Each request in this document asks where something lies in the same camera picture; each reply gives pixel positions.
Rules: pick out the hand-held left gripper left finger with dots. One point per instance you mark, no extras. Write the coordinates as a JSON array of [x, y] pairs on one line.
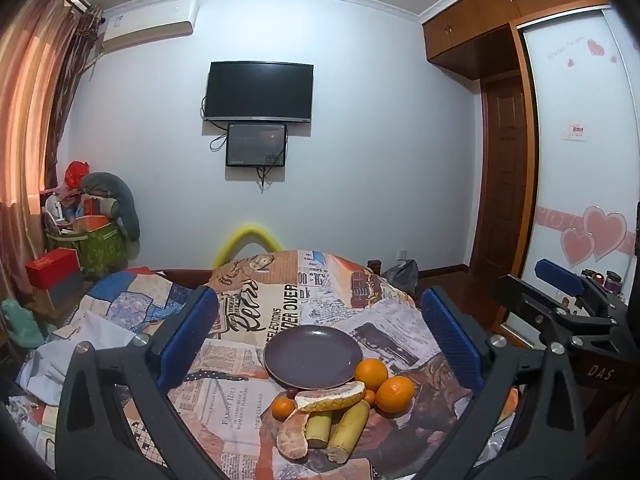
[[192, 330]]

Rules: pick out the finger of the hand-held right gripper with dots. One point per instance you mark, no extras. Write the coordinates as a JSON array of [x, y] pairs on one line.
[[525, 302], [560, 274]]

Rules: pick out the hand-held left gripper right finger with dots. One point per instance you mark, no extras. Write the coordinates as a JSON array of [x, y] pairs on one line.
[[450, 340]]

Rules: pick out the orange with sticker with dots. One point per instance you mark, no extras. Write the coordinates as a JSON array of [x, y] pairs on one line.
[[395, 394]]

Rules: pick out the plain orange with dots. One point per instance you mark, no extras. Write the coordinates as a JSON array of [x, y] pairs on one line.
[[371, 374]]

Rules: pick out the small mandarin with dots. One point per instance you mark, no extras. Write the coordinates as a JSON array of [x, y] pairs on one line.
[[283, 408], [370, 398]]

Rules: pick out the red jujube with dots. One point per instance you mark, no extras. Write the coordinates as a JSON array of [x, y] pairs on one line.
[[291, 393]]

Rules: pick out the purple plate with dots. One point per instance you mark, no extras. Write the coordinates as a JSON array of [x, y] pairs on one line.
[[312, 357]]

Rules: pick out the pale pomelo segment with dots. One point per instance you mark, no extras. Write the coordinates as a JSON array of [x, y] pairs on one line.
[[327, 397]]

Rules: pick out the yellow banana piece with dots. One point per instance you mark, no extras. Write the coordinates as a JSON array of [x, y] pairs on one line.
[[347, 432], [318, 430]]

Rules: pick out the pink pomelo segment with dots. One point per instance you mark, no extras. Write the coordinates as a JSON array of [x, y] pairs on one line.
[[292, 435]]

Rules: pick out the dark glass jar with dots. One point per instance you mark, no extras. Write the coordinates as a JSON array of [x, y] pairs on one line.
[[613, 281], [592, 276]]

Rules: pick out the patchwork blanket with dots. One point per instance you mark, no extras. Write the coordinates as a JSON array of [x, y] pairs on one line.
[[130, 300]]

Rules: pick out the grey plastic bag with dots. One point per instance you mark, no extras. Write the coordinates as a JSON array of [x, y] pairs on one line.
[[402, 275]]

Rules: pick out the newspaper print tablecloth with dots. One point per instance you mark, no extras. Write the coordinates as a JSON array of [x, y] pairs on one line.
[[240, 400]]

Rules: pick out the white heart wardrobe door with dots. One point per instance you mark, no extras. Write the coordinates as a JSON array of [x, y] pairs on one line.
[[565, 185]]

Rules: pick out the yellow foam tube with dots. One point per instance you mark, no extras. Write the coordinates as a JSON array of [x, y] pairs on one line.
[[250, 228]]

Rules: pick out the brown wooden door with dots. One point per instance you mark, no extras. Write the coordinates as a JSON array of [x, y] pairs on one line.
[[500, 170]]

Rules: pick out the green patterned bag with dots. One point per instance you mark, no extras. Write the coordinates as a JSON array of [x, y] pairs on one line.
[[100, 250]]

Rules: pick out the white cloth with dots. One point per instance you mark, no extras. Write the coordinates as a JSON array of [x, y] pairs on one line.
[[65, 360]]

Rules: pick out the grey cardboard box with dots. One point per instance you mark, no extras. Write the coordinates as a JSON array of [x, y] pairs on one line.
[[60, 296]]

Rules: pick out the orange box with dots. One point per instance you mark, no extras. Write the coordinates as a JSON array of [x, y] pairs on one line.
[[90, 223]]

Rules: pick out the red box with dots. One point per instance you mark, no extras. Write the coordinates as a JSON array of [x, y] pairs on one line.
[[50, 267]]

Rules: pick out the teal figurine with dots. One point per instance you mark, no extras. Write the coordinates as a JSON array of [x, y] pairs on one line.
[[20, 325]]

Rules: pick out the small black monitor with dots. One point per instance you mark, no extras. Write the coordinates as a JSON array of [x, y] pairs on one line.
[[256, 145]]

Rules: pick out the red plastic bag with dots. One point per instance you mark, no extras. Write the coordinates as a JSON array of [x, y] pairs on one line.
[[76, 172]]

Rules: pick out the wooden overhead cabinet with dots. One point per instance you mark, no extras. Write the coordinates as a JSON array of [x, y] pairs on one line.
[[475, 25]]

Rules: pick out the pink sheer curtain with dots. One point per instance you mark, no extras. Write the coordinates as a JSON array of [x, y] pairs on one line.
[[25, 110]]

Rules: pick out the brown patterned curtain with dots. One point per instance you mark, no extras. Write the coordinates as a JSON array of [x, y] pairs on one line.
[[75, 75]]

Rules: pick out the white air conditioner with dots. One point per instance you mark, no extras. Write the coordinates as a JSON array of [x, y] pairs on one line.
[[150, 22]]

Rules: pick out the wooden bed frame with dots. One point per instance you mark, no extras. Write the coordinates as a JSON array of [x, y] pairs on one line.
[[190, 275]]

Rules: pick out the wall television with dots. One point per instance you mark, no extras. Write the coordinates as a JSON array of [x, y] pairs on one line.
[[257, 90]]

